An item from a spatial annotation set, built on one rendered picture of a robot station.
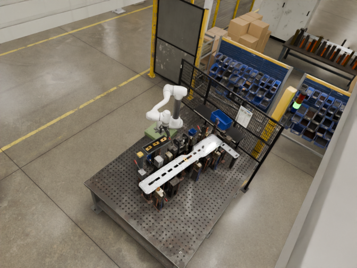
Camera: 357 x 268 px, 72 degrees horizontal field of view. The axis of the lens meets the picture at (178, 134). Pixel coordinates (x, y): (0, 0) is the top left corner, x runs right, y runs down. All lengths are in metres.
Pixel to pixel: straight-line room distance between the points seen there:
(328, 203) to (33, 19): 0.68
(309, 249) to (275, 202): 4.29
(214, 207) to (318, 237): 3.04
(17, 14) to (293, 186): 4.72
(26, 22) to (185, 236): 2.77
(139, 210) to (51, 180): 1.79
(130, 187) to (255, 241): 2.03
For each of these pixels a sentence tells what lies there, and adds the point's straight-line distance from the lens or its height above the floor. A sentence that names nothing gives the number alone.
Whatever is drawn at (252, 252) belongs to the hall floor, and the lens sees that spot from 4.07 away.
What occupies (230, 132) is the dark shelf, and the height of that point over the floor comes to 1.03.
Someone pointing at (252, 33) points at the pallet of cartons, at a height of 0.80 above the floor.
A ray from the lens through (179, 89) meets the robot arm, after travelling 3.35.
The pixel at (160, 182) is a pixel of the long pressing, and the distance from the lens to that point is 3.05.
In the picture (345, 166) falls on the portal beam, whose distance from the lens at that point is 0.43.
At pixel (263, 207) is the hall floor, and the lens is 4.47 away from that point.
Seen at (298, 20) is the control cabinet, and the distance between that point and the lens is 9.40.
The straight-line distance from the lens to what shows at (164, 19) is 5.54.
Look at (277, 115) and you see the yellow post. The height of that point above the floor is 1.62.
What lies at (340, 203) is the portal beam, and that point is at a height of 3.33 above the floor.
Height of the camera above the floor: 3.59
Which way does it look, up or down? 46 degrees down
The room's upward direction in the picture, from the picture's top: 10 degrees clockwise
